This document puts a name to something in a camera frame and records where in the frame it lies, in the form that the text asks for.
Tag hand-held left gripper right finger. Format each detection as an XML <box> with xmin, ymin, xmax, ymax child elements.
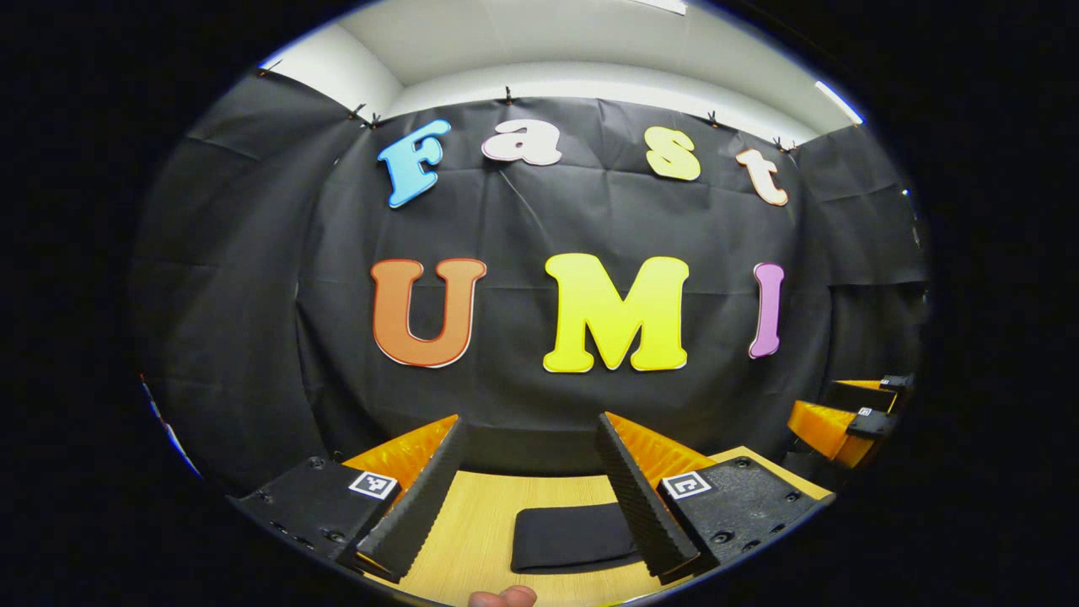
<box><xmin>594</xmin><ymin>411</ymin><xmax>836</xmax><ymax>585</ymax></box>

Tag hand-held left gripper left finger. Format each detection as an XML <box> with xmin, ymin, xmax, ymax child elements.
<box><xmin>226</xmin><ymin>412</ymin><xmax>470</xmax><ymax>583</ymax></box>

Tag black jeans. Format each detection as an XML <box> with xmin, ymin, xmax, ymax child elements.
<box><xmin>510</xmin><ymin>502</ymin><xmax>647</xmax><ymax>575</ymax></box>

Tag black backdrop cloth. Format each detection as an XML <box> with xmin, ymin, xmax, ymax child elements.
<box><xmin>131</xmin><ymin>67</ymin><xmax>928</xmax><ymax>498</ymax></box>

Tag row of black cloth clips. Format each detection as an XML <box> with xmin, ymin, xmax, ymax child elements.
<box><xmin>257</xmin><ymin>57</ymin><xmax>797</xmax><ymax>157</ymax></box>

